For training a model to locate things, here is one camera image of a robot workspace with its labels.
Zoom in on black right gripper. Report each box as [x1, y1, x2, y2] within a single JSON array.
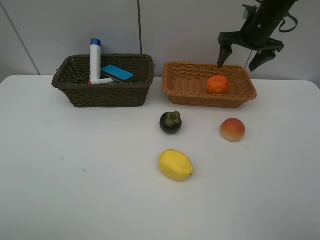
[[217, 23, 284, 72]]

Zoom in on orange tangerine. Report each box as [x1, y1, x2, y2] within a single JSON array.
[[207, 75, 230, 95]]

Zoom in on black felt whiteboard eraser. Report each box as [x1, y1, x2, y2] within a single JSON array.
[[101, 65, 134, 84]]

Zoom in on white marker pink caps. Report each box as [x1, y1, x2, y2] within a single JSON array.
[[88, 78, 114, 85]]

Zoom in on white bottle blue cap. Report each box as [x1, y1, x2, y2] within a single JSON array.
[[90, 38, 102, 82]]

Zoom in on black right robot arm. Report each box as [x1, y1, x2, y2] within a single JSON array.
[[217, 0, 299, 72]]

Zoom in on orange wicker basket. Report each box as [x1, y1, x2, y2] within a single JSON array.
[[162, 61, 257, 109]]

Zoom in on red yellow peach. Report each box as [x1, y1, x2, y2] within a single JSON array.
[[220, 118, 246, 143]]

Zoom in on dark purple mangosteen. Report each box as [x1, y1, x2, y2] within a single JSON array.
[[159, 111, 182, 135]]

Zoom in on yellow lemon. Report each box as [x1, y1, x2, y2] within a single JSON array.
[[158, 149, 194, 182]]

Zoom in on dark brown wicker basket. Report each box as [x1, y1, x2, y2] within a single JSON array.
[[51, 53, 155, 108]]

